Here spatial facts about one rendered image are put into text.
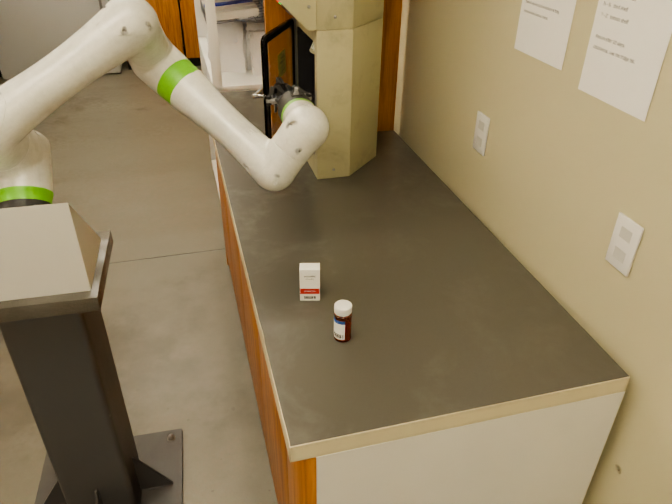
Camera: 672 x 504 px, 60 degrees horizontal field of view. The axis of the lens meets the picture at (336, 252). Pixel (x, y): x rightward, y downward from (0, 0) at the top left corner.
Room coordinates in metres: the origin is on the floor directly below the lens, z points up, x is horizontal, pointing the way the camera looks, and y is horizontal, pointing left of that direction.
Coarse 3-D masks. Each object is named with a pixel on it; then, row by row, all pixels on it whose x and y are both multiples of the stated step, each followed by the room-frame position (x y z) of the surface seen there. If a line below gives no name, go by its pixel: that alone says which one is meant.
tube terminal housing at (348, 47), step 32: (320, 0) 1.77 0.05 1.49; (352, 0) 1.79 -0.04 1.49; (320, 32) 1.76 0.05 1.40; (352, 32) 1.79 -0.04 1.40; (320, 64) 1.76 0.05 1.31; (352, 64) 1.79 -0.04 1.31; (320, 96) 1.76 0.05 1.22; (352, 96) 1.80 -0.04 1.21; (352, 128) 1.80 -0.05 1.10; (320, 160) 1.76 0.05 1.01; (352, 160) 1.81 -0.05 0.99
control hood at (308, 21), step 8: (280, 0) 1.73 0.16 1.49; (288, 0) 1.74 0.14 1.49; (296, 0) 1.75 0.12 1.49; (304, 0) 1.75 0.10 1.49; (312, 0) 1.76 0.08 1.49; (288, 8) 1.74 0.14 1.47; (296, 8) 1.75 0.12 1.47; (304, 8) 1.75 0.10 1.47; (312, 8) 1.76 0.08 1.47; (296, 16) 1.75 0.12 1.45; (304, 16) 1.75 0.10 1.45; (312, 16) 1.76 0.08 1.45; (304, 24) 1.75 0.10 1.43; (312, 24) 1.76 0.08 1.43
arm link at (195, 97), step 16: (192, 80) 1.44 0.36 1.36; (208, 80) 1.47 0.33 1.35; (176, 96) 1.42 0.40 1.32; (192, 96) 1.41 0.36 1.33; (208, 96) 1.42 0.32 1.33; (192, 112) 1.40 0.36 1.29; (208, 112) 1.39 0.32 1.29; (224, 112) 1.39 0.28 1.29; (208, 128) 1.38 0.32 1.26; (224, 128) 1.36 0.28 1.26; (240, 128) 1.36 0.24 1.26; (256, 128) 1.38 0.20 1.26; (224, 144) 1.36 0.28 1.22; (240, 144) 1.34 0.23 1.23; (256, 144) 1.33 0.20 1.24; (272, 144) 1.32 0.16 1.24; (240, 160) 1.33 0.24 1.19; (256, 160) 1.30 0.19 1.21; (272, 160) 1.29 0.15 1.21; (288, 160) 1.29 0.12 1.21; (256, 176) 1.30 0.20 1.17; (272, 176) 1.28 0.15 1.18; (288, 176) 1.29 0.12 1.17
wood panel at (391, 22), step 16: (272, 0) 2.10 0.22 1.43; (384, 0) 2.21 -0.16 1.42; (400, 0) 2.22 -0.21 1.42; (272, 16) 2.10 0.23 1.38; (288, 16) 2.12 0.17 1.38; (384, 16) 2.21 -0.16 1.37; (400, 16) 2.22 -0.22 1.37; (384, 32) 2.21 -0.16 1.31; (384, 48) 2.21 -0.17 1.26; (384, 64) 2.21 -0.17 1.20; (384, 80) 2.21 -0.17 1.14; (384, 96) 2.21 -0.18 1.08; (384, 112) 2.21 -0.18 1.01; (384, 128) 2.21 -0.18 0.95
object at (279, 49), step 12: (288, 36) 2.00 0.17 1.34; (276, 48) 1.88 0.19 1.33; (288, 48) 2.00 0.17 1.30; (276, 60) 1.87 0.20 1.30; (288, 60) 1.99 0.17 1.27; (264, 72) 1.76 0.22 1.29; (276, 72) 1.87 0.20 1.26; (288, 72) 1.99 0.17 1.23; (264, 84) 1.76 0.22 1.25; (288, 84) 1.98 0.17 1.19; (264, 96) 1.76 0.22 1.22; (264, 108) 1.76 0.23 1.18; (276, 120) 1.85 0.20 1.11
